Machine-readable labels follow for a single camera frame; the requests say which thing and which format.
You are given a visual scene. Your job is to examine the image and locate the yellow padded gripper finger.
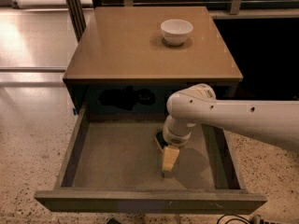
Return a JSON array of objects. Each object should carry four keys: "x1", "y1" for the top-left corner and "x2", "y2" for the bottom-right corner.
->
[{"x1": 162, "y1": 146, "x2": 179, "y2": 172}]

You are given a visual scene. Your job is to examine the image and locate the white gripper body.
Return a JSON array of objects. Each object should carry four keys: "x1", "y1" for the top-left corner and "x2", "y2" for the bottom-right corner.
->
[{"x1": 163, "y1": 116, "x2": 196, "y2": 148}]

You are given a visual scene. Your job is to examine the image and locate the dark green yellow sponge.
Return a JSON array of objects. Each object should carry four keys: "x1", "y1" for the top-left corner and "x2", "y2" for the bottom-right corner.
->
[{"x1": 155, "y1": 131, "x2": 168, "y2": 151}]

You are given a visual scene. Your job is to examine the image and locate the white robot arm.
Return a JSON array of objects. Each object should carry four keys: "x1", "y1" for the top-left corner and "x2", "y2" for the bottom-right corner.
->
[{"x1": 162, "y1": 84, "x2": 299, "y2": 152}]

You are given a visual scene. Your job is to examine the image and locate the open grey top drawer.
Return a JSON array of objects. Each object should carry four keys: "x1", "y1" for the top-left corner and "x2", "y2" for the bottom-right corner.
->
[{"x1": 35, "y1": 107, "x2": 267, "y2": 215}]

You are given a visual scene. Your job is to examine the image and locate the brown cabinet with counter top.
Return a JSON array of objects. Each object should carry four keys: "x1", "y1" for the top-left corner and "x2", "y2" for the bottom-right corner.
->
[{"x1": 63, "y1": 7, "x2": 243, "y2": 120}]

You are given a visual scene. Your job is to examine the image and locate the white ceramic bowl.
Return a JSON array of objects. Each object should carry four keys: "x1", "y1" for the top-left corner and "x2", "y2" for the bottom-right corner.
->
[{"x1": 161, "y1": 19, "x2": 193, "y2": 46}]

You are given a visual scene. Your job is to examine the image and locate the black cable on floor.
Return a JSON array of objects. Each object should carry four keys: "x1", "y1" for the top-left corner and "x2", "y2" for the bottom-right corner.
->
[{"x1": 216, "y1": 214, "x2": 263, "y2": 224}]

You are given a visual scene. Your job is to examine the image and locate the dark metal post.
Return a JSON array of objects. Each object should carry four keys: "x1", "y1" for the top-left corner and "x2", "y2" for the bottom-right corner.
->
[{"x1": 65, "y1": 0, "x2": 86, "y2": 41}]

